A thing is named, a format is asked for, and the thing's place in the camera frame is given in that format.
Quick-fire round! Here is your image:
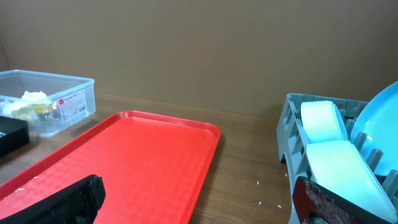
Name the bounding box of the black plastic tray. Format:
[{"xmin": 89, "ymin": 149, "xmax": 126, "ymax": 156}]
[{"xmin": 1, "ymin": 116, "xmax": 30, "ymax": 157}]

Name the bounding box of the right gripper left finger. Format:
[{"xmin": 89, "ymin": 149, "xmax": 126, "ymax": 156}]
[{"xmin": 1, "ymin": 174, "xmax": 106, "ymax": 224}]

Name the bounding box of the white tissue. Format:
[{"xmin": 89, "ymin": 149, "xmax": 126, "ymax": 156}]
[{"xmin": 21, "ymin": 91, "xmax": 47, "ymax": 102}]

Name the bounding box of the mint green bowl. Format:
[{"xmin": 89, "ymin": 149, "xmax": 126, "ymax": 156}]
[{"xmin": 305, "ymin": 140, "xmax": 397, "ymax": 223}]

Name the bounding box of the blue bowl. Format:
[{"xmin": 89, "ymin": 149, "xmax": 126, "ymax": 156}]
[{"xmin": 300, "ymin": 101, "xmax": 348, "ymax": 143}]

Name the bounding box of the yellow snack wrapper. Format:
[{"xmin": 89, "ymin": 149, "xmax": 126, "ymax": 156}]
[{"xmin": 10, "ymin": 101, "xmax": 57, "ymax": 124}]

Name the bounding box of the light blue plate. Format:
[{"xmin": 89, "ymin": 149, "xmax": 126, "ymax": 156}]
[{"xmin": 351, "ymin": 82, "xmax": 397, "ymax": 176}]

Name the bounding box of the grey dishwasher rack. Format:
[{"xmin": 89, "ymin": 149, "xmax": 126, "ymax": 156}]
[{"xmin": 276, "ymin": 93, "xmax": 397, "ymax": 211}]

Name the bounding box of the red serving tray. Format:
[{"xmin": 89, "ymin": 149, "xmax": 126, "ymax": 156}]
[{"xmin": 1, "ymin": 111, "xmax": 221, "ymax": 223}]

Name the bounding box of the clear plastic bin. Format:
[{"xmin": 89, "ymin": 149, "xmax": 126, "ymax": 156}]
[{"xmin": 1, "ymin": 70, "xmax": 96, "ymax": 138}]

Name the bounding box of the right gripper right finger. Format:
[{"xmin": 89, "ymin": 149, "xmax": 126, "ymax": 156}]
[{"xmin": 292, "ymin": 176, "xmax": 386, "ymax": 224}]

